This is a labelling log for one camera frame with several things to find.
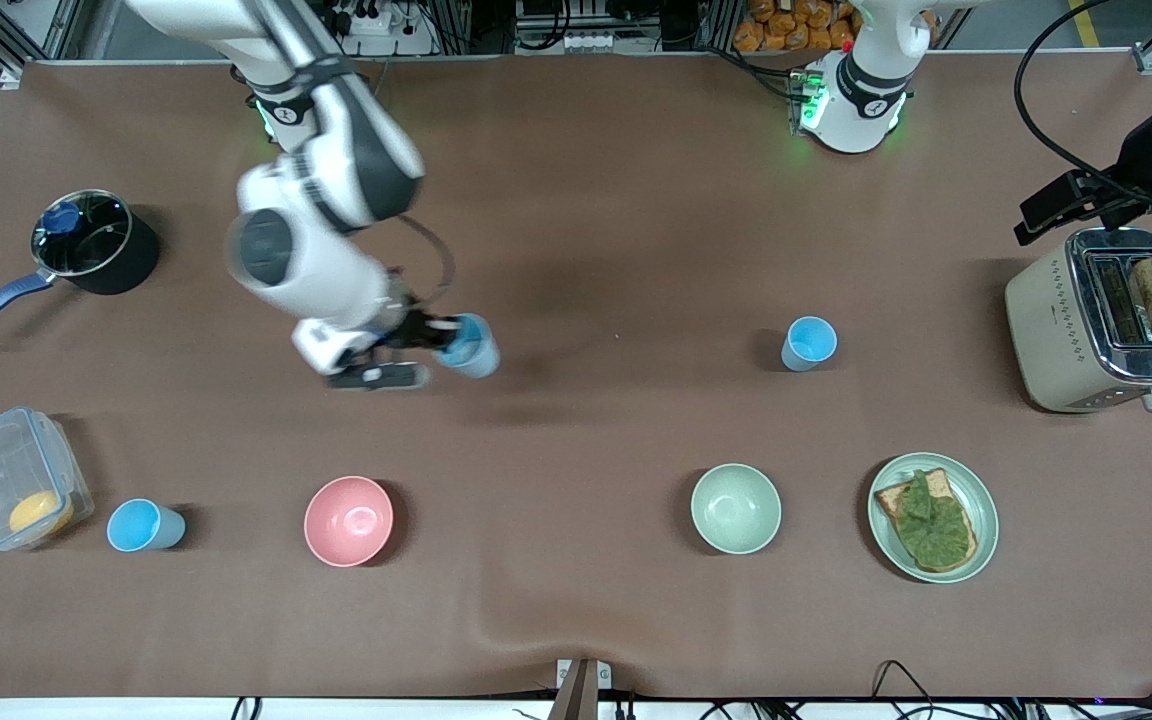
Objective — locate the pale green plate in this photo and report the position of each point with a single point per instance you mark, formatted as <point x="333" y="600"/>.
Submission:
<point x="981" y="510"/>

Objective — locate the glass pot lid blue knob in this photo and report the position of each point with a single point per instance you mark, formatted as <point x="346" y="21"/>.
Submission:
<point x="63" y="218"/>

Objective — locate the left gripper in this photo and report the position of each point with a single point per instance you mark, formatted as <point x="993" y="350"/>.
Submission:
<point x="1139" y="158"/>

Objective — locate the beige chrome toaster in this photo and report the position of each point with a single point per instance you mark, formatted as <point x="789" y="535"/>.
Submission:
<point x="1056" y="330"/>

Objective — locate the bag of orange bread rolls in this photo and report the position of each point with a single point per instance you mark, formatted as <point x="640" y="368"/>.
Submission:
<point x="791" y="25"/>

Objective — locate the pale green bowl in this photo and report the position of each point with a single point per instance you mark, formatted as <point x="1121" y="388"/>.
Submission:
<point x="736" y="508"/>

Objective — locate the brown table cover mat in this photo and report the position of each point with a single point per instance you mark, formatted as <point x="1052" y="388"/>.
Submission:
<point x="576" y="200"/>

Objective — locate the light blue plastic cup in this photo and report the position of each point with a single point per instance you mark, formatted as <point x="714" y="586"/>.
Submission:
<point x="141" y="525"/>
<point x="476" y="355"/>
<point x="809" y="343"/>

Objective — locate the white power strip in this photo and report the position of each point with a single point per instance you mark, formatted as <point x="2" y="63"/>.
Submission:
<point x="371" y="18"/>

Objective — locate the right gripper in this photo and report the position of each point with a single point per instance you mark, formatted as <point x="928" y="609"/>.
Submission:
<point x="417" y="328"/>

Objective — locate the metal clamp bracket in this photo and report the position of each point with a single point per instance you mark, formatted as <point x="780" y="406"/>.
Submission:
<point x="581" y="685"/>

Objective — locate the green lettuce leaf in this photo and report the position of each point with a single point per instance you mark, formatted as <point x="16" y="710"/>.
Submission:
<point x="936" y="525"/>

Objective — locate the yellow round food piece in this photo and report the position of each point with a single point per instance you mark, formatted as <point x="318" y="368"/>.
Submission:
<point x="39" y="513"/>

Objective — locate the toast slice under lettuce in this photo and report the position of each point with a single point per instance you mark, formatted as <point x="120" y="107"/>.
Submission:
<point x="888" y="497"/>

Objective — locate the pink bowl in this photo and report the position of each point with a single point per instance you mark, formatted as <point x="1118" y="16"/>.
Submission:
<point x="348" y="520"/>

